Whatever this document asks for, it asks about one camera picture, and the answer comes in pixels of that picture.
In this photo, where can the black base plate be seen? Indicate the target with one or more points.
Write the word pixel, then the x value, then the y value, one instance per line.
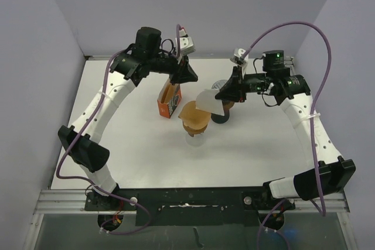
pixel 195 207

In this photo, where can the white paper coffee filter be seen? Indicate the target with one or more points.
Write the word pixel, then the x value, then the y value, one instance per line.
pixel 207 102

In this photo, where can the clear glass carafe wooden collar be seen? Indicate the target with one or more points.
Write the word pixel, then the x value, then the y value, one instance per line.
pixel 195 140

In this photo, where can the orange coffee filter box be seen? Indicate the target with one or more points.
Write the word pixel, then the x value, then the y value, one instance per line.
pixel 169 98

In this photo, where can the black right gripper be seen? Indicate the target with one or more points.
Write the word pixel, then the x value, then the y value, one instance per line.
pixel 234 89

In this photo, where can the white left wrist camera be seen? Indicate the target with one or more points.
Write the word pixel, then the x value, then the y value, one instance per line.
pixel 184 43

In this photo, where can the grey swirled glass dripper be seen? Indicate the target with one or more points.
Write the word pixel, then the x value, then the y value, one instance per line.
pixel 218 84

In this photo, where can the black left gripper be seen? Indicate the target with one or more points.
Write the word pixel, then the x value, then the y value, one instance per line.
pixel 181 71

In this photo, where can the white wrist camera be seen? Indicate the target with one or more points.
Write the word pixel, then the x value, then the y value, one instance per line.
pixel 240 59
pixel 184 43

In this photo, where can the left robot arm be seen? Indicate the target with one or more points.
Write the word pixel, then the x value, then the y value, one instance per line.
pixel 123 73

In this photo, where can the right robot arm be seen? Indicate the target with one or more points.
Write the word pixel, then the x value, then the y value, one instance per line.
pixel 328 171

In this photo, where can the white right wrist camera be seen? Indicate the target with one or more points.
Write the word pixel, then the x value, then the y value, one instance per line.
pixel 240 59

